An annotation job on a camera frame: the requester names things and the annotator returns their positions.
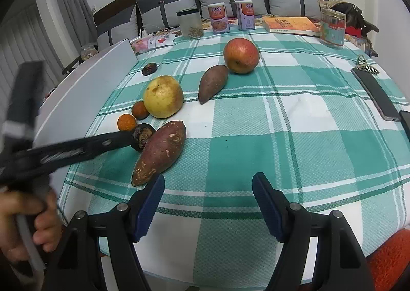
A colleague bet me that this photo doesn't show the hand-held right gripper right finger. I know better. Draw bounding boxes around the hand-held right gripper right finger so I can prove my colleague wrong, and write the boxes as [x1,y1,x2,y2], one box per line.
[252,172,375,291]

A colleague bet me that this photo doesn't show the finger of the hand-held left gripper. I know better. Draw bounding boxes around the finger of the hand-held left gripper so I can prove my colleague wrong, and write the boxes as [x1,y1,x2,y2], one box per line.
[0,130,138,187]

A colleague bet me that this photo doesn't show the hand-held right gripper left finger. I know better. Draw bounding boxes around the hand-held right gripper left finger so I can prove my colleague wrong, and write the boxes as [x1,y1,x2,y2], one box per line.
[43,173,165,291]

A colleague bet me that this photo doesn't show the large dark water chestnut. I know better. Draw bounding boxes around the large dark water chestnut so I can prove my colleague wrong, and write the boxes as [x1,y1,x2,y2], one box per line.
[132,124,156,153]

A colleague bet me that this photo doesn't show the yellow pear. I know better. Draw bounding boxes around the yellow pear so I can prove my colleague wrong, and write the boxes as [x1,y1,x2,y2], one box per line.
[143,75,184,119]

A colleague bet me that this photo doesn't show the person's left hand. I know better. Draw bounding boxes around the person's left hand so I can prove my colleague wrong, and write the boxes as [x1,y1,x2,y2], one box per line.
[0,187,63,263]

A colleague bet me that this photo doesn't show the small orange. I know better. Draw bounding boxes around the small orange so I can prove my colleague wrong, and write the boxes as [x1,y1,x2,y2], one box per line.
[132,101,150,119]
[117,113,138,132]

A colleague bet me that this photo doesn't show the white board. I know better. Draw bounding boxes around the white board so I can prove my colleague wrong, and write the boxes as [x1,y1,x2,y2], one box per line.
[34,38,139,151]

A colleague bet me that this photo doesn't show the large sweet potato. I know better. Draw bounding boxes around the large sweet potato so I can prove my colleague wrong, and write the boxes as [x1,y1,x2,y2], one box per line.
[131,120,187,187]

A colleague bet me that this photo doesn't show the grey curtain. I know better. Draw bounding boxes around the grey curtain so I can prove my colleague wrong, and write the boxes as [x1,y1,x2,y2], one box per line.
[0,0,97,112]

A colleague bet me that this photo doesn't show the green checked tablecloth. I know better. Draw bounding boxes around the green checked tablecloth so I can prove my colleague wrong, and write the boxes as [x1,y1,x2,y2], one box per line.
[58,30,410,282]

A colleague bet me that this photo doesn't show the clear snack bag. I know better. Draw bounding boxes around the clear snack bag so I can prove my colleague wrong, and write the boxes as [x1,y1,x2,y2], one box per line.
[80,43,98,61]

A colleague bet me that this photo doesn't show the pink printed papers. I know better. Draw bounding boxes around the pink printed papers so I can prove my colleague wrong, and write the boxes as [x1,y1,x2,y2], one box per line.
[130,30,181,55]

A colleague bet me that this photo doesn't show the small sweet potato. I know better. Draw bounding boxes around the small sweet potato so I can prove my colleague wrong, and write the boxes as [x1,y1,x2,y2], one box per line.
[198,65,229,105]

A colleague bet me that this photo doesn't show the red cloth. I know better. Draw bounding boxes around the red cloth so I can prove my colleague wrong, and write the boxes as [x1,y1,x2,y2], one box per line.
[365,228,410,291]

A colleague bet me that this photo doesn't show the red apple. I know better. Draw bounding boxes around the red apple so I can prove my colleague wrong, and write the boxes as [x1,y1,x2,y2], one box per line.
[223,38,260,74]

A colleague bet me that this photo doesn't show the clear jar with black lid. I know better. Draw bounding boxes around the clear jar with black lid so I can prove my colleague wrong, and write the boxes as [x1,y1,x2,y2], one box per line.
[177,8,204,39]

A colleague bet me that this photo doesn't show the black flat device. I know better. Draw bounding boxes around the black flat device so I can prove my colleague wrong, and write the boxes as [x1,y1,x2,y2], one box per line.
[399,110,410,138]

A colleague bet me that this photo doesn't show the orange book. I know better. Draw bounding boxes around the orange book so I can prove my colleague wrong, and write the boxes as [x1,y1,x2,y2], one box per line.
[262,16,322,37]

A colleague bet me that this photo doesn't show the clear plastic labelled box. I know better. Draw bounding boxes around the clear plastic labelled box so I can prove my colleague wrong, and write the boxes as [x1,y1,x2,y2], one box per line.
[319,7,347,50]

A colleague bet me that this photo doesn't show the dark bag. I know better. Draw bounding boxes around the dark bag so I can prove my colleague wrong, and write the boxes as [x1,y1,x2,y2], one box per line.
[327,0,378,35]

